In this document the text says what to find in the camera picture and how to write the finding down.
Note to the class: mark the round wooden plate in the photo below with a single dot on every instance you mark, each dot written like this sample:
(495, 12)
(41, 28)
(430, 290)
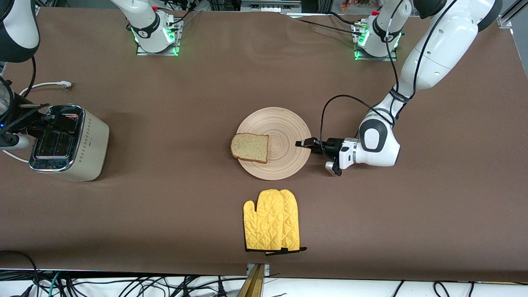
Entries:
(284, 128)

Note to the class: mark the yellow wooden beam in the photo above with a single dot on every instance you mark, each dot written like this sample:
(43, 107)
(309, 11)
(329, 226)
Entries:
(252, 284)

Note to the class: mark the yellow quilted oven mitt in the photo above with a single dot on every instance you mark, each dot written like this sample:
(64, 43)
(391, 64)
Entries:
(292, 222)
(264, 222)

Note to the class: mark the slice of brown bread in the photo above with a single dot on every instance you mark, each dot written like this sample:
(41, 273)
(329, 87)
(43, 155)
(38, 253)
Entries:
(249, 147)

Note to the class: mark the grey equipment box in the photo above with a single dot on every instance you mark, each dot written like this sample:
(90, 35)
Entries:
(268, 6)

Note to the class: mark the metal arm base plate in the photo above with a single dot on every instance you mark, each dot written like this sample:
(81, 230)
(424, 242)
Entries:
(165, 53)
(387, 59)

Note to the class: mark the aluminium frame profile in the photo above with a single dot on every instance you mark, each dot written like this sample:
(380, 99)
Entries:
(511, 14)

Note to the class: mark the small metal table bracket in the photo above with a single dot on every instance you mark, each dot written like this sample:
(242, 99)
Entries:
(267, 269)

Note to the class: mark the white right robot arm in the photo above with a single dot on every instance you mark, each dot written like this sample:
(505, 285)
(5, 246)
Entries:
(20, 33)

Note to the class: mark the chrome and cream toaster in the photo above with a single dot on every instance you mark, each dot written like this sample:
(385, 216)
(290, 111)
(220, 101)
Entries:
(90, 144)

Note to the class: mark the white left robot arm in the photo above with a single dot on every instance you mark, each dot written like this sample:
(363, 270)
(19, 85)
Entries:
(437, 49)

